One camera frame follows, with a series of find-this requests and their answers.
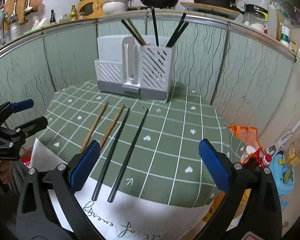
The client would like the wooden cutting board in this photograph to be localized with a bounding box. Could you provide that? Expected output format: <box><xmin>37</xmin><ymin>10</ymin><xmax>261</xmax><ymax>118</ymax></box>
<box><xmin>4</xmin><ymin>0</ymin><xmax>25</xmax><ymax>31</ymax></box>

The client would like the white rice cooker pot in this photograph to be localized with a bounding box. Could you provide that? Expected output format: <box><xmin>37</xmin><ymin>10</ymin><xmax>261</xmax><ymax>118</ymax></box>
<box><xmin>102</xmin><ymin>0</ymin><xmax>128</xmax><ymax>15</ymax></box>

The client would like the orange plastic bag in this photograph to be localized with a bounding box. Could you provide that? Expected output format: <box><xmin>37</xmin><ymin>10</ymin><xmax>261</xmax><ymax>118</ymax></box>
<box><xmin>228</xmin><ymin>125</ymin><xmax>261</xmax><ymax>157</ymax></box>

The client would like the white pipe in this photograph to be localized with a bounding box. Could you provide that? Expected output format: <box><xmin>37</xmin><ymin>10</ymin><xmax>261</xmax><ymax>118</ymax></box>
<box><xmin>266</xmin><ymin>119</ymin><xmax>300</xmax><ymax>157</ymax></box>

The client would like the green checkered tablecloth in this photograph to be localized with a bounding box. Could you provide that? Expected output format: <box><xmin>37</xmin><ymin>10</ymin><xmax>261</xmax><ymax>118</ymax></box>
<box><xmin>29</xmin><ymin>78</ymin><xmax>246</xmax><ymax>240</ymax></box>

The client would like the yellow cooking oil jug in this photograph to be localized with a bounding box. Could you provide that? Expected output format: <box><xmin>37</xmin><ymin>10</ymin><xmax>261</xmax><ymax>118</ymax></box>
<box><xmin>202</xmin><ymin>187</ymin><xmax>252</xmax><ymax>224</ymax></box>

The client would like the white tall bottle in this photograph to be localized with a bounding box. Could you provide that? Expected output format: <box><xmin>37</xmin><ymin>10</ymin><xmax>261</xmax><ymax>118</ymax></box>
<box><xmin>268</xmin><ymin>3</ymin><xmax>277</xmax><ymax>39</ymax></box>

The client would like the yellow lid glass jar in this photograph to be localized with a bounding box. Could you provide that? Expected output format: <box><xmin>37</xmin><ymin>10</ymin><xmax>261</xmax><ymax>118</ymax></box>
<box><xmin>283</xmin><ymin>139</ymin><xmax>300</xmax><ymax>168</ymax></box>

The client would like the green label plastic bottle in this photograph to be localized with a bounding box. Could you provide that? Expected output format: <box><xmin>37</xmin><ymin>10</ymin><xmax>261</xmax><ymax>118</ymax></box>
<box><xmin>280</xmin><ymin>12</ymin><xmax>290</xmax><ymax>47</ymax></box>

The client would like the black chopstick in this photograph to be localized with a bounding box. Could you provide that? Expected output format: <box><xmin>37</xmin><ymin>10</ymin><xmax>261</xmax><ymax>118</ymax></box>
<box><xmin>166</xmin><ymin>13</ymin><xmax>186</xmax><ymax>47</ymax></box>
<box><xmin>107</xmin><ymin>109</ymin><xmax>149</xmax><ymax>203</ymax></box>
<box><xmin>91</xmin><ymin>108</ymin><xmax>130</xmax><ymax>201</ymax></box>
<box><xmin>166</xmin><ymin>22</ymin><xmax>189</xmax><ymax>48</ymax></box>
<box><xmin>121</xmin><ymin>20</ymin><xmax>146</xmax><ymax>46</ymax></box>
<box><xmin>151</xmin><ymin>6</ymin><xmax>159</xmax><ymax>47</ymax></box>

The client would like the dark soy sauce bottle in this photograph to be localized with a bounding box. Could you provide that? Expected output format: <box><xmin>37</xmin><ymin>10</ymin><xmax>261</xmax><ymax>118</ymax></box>
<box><xmin>243</xmin><ymin>147</ymin><xmax>272</xmax><ymax>171</ymax></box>

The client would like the light blue plastic toy box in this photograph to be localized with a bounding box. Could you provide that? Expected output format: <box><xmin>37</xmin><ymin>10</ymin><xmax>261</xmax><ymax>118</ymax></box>
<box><xmin>269</xmin><ymin>153</ymin><xmax>295</xmax><ymax>197</ymax></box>

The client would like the yellow microwave oven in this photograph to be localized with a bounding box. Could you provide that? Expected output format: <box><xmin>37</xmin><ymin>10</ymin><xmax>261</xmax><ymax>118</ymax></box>
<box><xmin>78</xmin><ymin>0</ymin><xmax>104</xmax><ymax>19</ymax></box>

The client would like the small green glass bottle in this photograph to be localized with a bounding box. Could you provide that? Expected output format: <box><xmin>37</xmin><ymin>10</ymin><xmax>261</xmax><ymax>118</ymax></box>
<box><xmin>70</xmin><ymin>5</ymin><xmax>78</xmax><ymax>21</ymax></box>

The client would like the clear glass jar black lid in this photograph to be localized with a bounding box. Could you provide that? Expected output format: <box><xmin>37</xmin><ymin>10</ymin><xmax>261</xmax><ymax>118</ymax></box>
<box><xmin>243</xmin><ymin>4</ymin><xmax>268</xmax><ymax>33</ymax></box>

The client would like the white grey utensil holder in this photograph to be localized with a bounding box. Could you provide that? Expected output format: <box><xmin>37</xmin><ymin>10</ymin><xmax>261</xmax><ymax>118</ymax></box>
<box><xmin>94</xmin><ymin>35</ymin><xmax>175</xmax><ymax>102</ymax></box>

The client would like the person hand on gripper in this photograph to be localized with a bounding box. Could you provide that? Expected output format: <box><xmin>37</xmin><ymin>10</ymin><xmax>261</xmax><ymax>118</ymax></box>
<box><xmin>0</xmin><ymin>160</ymin><xmax>12</xmax><ymax>184</ymax></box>

